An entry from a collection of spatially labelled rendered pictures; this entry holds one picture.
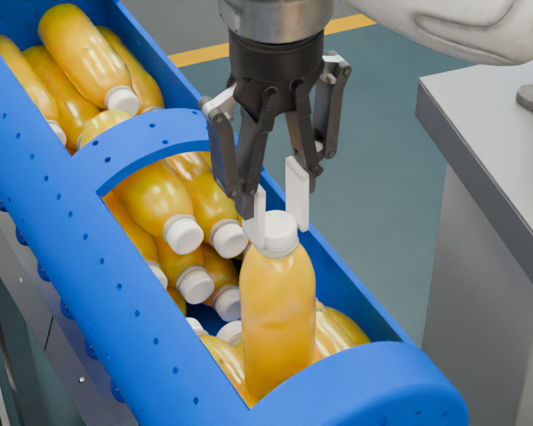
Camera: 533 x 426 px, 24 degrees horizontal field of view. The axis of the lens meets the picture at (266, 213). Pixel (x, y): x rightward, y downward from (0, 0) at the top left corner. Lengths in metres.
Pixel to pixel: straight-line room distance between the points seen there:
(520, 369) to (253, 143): 0.89
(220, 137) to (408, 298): 1.91
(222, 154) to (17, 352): 1.44
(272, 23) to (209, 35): 2.69
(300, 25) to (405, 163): 2.29
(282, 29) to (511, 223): 0.72
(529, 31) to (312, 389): 0.49
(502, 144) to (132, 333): 0.61
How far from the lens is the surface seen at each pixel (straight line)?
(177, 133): 1.39
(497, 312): 1.83
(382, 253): 2.96
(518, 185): 1.59
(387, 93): 3.41
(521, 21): 0.75
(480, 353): 1.93
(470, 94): 1.72
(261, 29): 0.92
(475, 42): 0.77
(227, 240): 1.40
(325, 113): 1.05
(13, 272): 1.76
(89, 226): 1.35
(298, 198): 1.09
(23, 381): 2.47
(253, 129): 1.01
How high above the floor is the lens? 2.14
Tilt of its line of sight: 45 degrees down
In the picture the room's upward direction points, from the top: straight up
